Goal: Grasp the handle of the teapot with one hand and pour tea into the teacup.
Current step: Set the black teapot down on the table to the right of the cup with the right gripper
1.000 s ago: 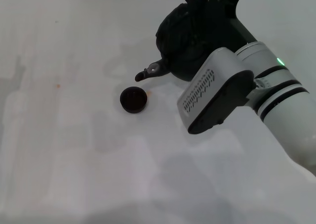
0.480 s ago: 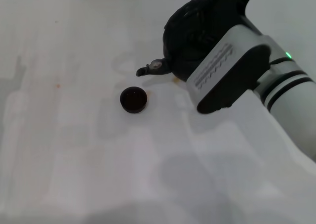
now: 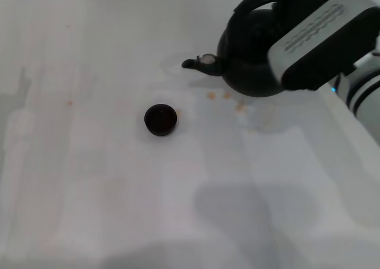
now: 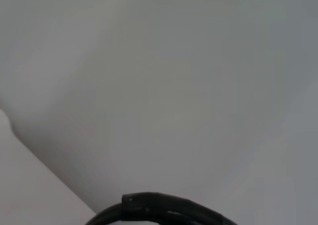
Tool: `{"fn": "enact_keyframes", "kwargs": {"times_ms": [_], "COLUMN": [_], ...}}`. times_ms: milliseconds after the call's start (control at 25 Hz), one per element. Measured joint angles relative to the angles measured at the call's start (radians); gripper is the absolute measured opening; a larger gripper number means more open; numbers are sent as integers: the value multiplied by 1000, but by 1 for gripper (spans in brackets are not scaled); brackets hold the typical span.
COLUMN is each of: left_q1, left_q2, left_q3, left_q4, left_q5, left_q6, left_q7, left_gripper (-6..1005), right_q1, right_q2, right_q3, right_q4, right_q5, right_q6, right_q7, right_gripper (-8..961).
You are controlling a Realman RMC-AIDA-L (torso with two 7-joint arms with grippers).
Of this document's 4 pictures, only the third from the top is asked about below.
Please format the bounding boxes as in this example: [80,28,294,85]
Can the black round teapot with handle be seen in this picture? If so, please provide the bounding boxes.
[181,0,287,99]

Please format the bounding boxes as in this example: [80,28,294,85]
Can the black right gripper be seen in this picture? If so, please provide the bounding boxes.
[274,0,337,41]

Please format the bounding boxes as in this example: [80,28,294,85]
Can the white vented wrist camera box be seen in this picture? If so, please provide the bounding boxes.
[266,0,380,92]

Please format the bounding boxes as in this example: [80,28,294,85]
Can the small dark brown teacup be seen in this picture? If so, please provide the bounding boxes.
[144,103,178,137]

